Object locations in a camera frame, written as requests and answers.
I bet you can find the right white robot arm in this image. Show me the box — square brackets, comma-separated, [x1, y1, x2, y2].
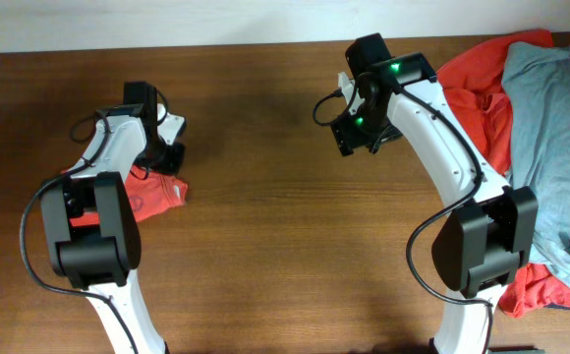
[331, 52, 538, 353]

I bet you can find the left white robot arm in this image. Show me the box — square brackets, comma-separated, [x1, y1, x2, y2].
[39, 104, 186, 353]

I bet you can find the grey t-shirt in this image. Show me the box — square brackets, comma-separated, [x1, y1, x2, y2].
[502, 42, 570, 288]

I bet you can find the orange printed t-shirt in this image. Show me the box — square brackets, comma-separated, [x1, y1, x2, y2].
[61, 164, 190, 228]

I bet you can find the orange shirt in pile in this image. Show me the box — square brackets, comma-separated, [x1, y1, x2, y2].
[437, 29, 570, 318]

